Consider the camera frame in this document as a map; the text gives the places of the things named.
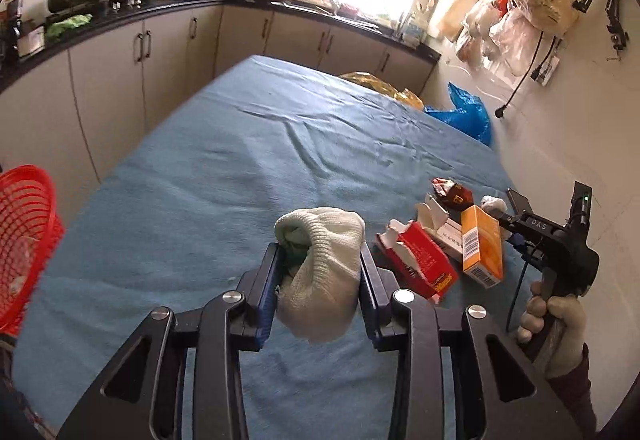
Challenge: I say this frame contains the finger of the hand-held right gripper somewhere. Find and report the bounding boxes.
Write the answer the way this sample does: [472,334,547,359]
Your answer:
[507,230,532,255]
[506,188,533,221]

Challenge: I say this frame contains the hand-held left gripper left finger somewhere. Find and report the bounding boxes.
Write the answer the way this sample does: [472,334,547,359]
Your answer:
[57,242,283,440]

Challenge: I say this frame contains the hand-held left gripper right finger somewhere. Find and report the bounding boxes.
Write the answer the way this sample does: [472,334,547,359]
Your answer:
[359,242,583,440]

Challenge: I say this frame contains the orange carton box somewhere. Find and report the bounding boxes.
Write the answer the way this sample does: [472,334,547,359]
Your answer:
[460,205,504,289]

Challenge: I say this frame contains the white knitted glove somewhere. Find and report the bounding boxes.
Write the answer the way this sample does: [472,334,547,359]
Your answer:
[274,206,367,345]

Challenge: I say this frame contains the red snack packet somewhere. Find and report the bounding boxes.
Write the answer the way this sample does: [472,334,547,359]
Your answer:
[432,178,473,213]

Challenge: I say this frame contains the small white carton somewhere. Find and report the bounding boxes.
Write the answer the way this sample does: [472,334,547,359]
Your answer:
[416,194,463,263]

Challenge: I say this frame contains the red plastic basket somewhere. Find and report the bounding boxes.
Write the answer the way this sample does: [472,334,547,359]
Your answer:
[0,165,66,337]

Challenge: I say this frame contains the person's right forearm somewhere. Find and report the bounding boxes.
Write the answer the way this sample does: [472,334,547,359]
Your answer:
[545,344,598,440]

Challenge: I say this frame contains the person's right hand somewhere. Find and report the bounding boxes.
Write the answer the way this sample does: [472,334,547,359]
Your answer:
[516,280,588,381]

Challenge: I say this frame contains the red carton box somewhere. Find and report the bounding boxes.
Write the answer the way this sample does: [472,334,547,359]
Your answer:
[376,220,460,305]

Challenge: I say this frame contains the blue plastic bag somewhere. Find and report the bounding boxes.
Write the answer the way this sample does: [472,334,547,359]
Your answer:
[425,82,493,147]

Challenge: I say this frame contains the hanging clear plastic bag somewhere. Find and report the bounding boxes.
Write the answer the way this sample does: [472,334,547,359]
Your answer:
[487,10,543,80]

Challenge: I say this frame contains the blue tablecloth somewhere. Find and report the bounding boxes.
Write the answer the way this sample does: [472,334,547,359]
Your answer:
[12,54,531,440]

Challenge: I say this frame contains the hanging bag with food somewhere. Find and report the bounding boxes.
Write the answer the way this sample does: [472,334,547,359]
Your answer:
[455,0,501,68]

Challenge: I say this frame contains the yellow plastic bag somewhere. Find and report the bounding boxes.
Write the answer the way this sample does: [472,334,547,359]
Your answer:
[340,71,426,111]

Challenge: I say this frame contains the black kitchen countertop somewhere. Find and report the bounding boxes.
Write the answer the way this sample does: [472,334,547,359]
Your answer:
[0,0,442,90]

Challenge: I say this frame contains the green rag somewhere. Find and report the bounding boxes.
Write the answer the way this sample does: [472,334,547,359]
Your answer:
[45,14,93,39]

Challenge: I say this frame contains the white square container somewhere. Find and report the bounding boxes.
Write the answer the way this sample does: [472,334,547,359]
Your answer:
[17,27,46,58]

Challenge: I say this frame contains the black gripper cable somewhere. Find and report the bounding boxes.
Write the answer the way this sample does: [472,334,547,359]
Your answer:
[506,245,546,333]

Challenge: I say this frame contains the black cable with plug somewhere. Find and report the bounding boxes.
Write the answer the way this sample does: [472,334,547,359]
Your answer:
[495,32,546,118]

